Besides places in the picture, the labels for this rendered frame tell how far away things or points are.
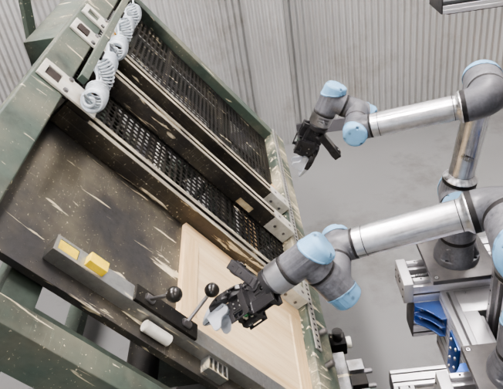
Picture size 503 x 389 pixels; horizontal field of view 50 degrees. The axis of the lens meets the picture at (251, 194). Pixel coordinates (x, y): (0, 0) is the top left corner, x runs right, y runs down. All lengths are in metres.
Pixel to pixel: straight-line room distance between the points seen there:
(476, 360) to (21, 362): 1.20
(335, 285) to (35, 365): 0.62
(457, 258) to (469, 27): 3.28
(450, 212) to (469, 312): 0.76
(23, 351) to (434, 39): 4.33
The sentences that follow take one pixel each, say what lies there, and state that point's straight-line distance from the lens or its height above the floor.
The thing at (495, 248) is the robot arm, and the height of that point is 1.63.
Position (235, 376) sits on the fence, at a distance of 1.51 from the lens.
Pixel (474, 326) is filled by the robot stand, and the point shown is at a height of 0.95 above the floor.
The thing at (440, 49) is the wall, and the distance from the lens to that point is 4.99.
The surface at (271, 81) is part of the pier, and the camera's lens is 4.65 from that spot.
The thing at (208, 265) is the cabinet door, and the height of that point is 1.27.
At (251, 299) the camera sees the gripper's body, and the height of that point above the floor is 1.50.
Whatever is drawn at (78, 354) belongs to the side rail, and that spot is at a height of 1.60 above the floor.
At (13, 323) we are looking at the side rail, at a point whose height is 1.71.
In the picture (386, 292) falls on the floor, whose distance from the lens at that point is 3.37.
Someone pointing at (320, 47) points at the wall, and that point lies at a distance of 4.74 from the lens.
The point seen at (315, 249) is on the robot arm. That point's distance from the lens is 1.15.
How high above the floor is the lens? 2.36
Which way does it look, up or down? 33 degrees down
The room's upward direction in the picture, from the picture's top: 10 degrees counter-clockwise
